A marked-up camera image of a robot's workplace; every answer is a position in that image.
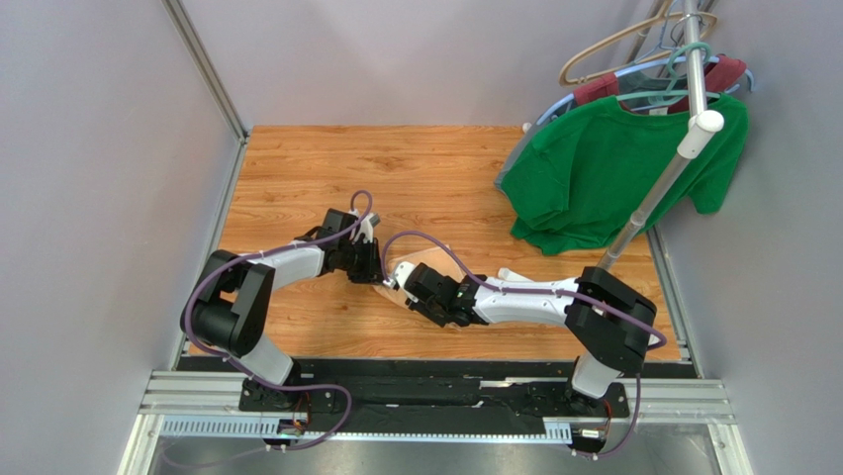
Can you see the green t-shirt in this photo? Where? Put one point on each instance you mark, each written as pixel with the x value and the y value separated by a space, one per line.
pixel 579 180

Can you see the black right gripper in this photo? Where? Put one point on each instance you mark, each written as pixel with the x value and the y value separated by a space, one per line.
pixel 414 290

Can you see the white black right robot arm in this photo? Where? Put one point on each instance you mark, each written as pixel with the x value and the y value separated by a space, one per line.
pixel 613 322

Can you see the beige cloth napkin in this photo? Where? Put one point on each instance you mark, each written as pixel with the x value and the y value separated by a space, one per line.
pixel 434 257

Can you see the red garment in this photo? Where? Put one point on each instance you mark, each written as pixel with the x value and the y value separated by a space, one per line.
pixel 610 106

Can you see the aluminium frame rail left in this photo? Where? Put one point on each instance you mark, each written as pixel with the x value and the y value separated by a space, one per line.
pixel 186 29

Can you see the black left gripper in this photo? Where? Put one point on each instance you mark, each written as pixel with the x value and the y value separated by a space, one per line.
pixel 371 272

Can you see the silver white clothes rack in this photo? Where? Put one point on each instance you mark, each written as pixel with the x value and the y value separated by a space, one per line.
pixel 702 126

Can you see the light blue hanger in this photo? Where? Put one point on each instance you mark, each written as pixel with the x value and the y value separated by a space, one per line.
pixel 722 73

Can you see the teal plastic hanger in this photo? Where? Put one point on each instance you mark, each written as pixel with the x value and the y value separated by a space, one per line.
pixel 685 79

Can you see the aluminium front rail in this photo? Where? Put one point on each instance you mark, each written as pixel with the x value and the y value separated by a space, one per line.
pixel 681 423

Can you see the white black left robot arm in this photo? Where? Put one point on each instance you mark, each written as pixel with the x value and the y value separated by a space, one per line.
pixel 228 308

